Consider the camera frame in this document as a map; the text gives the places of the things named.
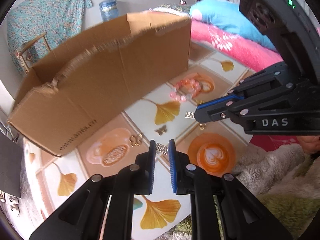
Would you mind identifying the silver rectangular charm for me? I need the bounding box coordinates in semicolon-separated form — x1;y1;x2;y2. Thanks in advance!
156;143;168;154
184;112;195;119

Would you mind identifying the gold butterfly charm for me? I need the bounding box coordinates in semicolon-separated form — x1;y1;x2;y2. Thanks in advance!
155;125;168;136

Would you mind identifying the person left hand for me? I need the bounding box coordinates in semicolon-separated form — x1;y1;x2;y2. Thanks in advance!
297;135;320;154

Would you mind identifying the small gold knot charm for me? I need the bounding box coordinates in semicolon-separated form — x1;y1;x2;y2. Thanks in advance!
199;124;206;131

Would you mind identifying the green fleece cuff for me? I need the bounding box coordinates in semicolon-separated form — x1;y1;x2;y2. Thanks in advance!
175;194;320;240

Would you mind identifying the pink floral blanket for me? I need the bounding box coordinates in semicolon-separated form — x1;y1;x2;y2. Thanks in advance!
191;20;283;72

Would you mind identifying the white fleece robe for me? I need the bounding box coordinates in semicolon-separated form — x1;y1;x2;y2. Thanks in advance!
232;144;319;199

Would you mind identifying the gold clover charm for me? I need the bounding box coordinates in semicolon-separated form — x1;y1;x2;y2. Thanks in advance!
129;133;143;147

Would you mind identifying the blue pillow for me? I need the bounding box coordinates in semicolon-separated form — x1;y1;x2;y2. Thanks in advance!
189;0;276;51

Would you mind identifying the dark grey cabinet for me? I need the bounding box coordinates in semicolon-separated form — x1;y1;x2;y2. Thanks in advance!
0;133;23;198

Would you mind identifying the brown cardboard box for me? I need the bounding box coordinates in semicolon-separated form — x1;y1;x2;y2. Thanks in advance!
8;11;191;157

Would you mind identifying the blue water bottle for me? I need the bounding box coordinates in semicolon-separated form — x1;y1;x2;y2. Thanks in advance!
99;0;119;22

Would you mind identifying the wooden chair black seat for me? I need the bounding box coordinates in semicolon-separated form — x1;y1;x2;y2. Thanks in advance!
15;31;51;74

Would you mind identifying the pink orange bead bracelet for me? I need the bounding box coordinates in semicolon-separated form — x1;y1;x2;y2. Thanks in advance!
170;78;203;103

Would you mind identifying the floral teal wall cloth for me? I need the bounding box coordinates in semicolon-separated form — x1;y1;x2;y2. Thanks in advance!
7;0;92;74

